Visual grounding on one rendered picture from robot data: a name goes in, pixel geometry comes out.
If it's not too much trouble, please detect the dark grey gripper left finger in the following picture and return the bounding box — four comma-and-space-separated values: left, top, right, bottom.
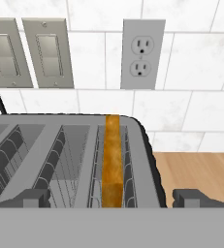
0, 188, 51, 209

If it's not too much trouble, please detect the grey wall light switch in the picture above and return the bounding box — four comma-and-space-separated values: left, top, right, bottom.
0, 17, 34, 89
21, 17, 75, 89

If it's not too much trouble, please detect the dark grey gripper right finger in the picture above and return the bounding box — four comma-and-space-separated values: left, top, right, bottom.
172, 189, 224, 209

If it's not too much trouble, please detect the grey wall power outlet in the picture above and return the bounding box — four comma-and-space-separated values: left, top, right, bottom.
119, 18, 167, 91

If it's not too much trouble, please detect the grey metal toaster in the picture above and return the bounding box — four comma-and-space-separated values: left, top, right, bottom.
0, 112, 168, 209

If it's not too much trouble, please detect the brown bread slice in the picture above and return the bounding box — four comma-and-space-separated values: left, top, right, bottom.
101, 113, 123, 209

